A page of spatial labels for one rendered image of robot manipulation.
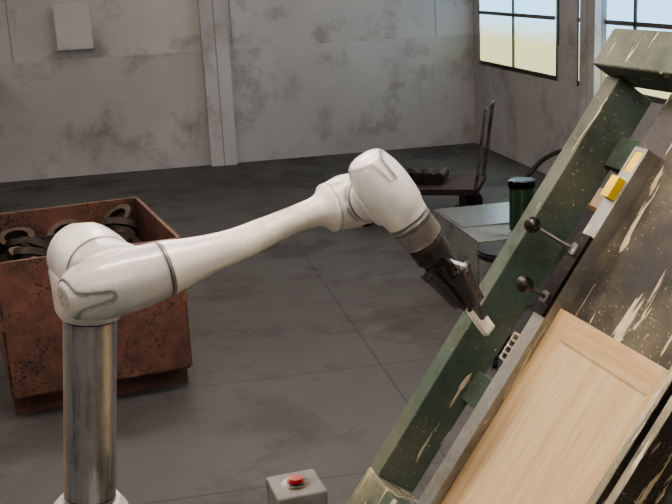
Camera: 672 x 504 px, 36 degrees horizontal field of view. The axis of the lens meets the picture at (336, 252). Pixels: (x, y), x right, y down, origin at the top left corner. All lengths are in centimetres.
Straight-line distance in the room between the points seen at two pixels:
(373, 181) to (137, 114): 1007
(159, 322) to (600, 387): 356
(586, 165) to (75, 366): 126
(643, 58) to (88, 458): 144
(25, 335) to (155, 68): 702
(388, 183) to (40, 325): 348
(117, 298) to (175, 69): 1021
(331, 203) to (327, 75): 1010
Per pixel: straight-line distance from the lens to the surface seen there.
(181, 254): 180
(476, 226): 672
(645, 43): 243
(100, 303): 177
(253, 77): 1201
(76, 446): 205
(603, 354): 211
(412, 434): 251
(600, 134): 252
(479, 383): 249
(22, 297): 520
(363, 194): 197
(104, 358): 198
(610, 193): 228
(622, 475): 186
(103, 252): 181
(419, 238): 199
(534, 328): 228
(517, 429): 221
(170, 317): 535
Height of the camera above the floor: 207
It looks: 15 degrees down
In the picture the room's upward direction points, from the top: 3 degrees counter-clockwise
